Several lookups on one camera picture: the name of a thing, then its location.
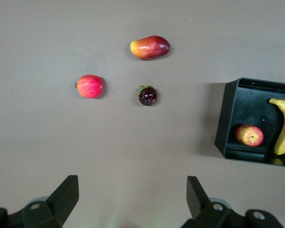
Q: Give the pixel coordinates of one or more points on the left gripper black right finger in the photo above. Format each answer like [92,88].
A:
[199,204]

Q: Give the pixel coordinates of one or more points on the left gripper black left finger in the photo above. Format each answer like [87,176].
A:
[59,204]

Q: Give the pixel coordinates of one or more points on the red yellow striped apple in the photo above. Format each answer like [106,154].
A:
[249,135]

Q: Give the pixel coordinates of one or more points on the black plastic box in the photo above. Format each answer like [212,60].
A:
[249,107]

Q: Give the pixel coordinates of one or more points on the dark purple mangosteen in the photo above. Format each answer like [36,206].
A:
[147,96]

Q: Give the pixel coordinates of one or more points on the plain red apple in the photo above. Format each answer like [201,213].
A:
[90,86]

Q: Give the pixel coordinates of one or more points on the red yellow mango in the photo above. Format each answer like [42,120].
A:
[149,47]

